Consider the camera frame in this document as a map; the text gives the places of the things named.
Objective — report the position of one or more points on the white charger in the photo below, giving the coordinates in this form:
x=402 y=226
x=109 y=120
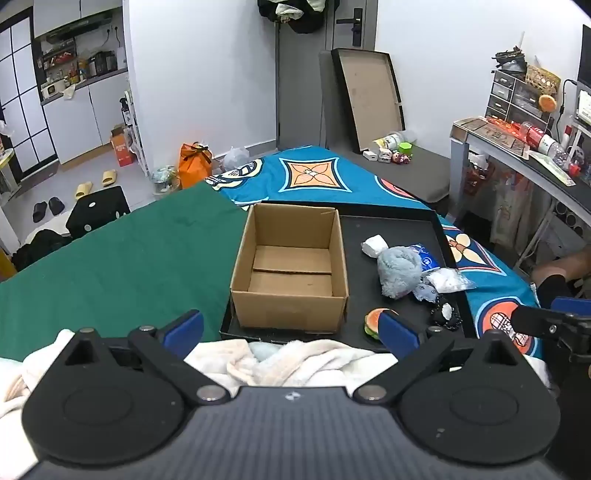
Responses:
x=370 y=155

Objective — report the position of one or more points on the clothes hanging on door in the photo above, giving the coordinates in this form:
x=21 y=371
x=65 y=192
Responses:
x=291 y=14

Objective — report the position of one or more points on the black stool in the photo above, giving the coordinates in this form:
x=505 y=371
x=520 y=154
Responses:
x=97 y=210

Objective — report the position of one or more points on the black framed glass door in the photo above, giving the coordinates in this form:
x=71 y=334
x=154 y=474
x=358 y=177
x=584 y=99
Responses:
x=23 y=92

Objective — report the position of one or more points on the grey plush toy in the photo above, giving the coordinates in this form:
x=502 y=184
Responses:
x=399 y=272

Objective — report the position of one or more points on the grey drawer organizer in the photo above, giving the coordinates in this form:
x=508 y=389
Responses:
x=512 y=99

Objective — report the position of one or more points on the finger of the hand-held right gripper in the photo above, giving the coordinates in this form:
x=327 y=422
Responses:
x=540 y=321
x=575 y=305

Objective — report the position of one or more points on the white narrow rack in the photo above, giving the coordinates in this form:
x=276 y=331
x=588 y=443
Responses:
x=136 y=134

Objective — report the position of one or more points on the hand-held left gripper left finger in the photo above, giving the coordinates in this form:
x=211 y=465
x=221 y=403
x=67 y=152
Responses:
x=184 y=330

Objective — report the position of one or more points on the black slipper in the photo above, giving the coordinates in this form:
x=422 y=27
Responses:
x=39 y=212
x=56 y=205

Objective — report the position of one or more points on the small red toys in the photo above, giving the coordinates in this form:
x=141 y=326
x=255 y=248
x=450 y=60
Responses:
x=400 y=158

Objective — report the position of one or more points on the black tray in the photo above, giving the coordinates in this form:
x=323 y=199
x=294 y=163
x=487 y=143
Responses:
x=364 y=226

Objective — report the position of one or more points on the green cup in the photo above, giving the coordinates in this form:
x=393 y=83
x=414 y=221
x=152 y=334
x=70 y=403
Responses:
x=406 y=148

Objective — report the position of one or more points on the green flat packet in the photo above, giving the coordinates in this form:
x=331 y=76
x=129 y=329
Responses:
x=554 y=168

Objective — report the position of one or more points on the white plastic bag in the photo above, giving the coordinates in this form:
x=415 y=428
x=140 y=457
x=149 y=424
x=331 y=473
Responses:
x=235 y=159

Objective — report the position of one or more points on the white cloth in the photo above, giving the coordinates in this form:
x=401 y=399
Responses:
x=374 y=245

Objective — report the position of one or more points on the orange bag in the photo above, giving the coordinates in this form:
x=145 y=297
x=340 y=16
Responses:
x=194 y=166

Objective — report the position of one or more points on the grey desk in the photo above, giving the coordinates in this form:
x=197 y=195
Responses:
x=531 y=173

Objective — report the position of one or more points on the blue patterned blanket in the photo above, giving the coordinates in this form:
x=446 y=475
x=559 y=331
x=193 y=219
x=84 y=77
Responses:
x=323 y=177

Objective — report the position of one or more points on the plastic bottle with red label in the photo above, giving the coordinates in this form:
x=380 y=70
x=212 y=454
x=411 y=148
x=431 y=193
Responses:
x=545 y=141

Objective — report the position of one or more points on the yellow slipper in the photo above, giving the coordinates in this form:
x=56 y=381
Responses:
x=84 y=190
x=109 y=177

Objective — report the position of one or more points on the white kitchen cabinet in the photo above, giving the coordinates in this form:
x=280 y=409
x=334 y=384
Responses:
x=87 y=115

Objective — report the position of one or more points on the woven basket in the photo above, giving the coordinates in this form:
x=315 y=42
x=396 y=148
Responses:
x=542 y=79

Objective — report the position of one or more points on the brown cardboard box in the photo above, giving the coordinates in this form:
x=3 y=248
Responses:
x=286 y=311

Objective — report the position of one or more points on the white fleece blanket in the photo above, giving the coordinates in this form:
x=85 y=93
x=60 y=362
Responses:
x=286 y=364

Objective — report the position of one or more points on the grey door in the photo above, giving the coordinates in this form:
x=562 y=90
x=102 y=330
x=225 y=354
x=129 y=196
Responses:
x=341 y=27

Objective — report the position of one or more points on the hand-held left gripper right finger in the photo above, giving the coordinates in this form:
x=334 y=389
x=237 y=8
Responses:
x=397 y=334

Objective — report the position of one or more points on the burger toy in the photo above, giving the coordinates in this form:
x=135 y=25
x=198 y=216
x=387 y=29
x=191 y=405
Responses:
x=373 y=323

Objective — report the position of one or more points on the black and white small toy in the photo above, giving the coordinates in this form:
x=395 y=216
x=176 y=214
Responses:
x=445 y=314

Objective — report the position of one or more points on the black framed board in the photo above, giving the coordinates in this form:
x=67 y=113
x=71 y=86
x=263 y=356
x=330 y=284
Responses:
x=369 y=92

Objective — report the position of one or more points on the patterned desk mat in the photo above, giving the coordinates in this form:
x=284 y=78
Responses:
x=494 y=136

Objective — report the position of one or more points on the orange round plush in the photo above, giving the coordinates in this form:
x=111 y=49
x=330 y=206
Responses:
x=547 y=103

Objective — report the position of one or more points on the bagged white plush toy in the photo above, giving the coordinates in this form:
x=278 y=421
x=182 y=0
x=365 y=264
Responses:
x=445 y=279

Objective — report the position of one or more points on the green bed cloth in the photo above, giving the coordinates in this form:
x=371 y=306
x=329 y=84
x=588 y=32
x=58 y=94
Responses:
x=129 y=267

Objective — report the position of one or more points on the orange cardboard box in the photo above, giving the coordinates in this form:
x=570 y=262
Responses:
x=122 y=147

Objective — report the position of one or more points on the black monitor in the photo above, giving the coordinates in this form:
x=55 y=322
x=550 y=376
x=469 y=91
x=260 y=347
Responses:
x=585 y=69

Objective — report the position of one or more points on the person's leg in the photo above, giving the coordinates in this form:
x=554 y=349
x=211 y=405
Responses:
x=561 y=272

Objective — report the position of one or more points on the blue tissue pack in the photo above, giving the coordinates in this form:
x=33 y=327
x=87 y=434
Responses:
x=427 y=258

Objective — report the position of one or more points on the grey mattress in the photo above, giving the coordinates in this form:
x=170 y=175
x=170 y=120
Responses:
x=429 y=175

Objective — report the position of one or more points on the clear plastic jar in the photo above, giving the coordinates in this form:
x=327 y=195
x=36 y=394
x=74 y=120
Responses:
x=392 y=138

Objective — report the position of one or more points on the red basket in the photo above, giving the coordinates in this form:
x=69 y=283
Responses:
x=473 y=177

